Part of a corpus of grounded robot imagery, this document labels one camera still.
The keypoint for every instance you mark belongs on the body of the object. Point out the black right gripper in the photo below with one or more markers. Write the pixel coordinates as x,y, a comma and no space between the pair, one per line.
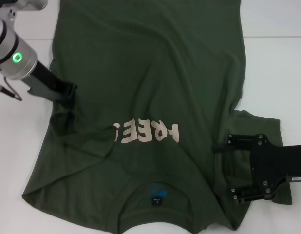
274,163

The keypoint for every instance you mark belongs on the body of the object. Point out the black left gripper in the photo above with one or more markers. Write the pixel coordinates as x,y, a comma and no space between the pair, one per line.
47,84

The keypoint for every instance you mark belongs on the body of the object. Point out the dark green printed T-shirt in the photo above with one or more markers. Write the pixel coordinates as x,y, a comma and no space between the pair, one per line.
153,73

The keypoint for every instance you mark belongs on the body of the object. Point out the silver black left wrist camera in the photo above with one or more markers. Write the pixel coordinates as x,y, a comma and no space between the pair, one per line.
31,3

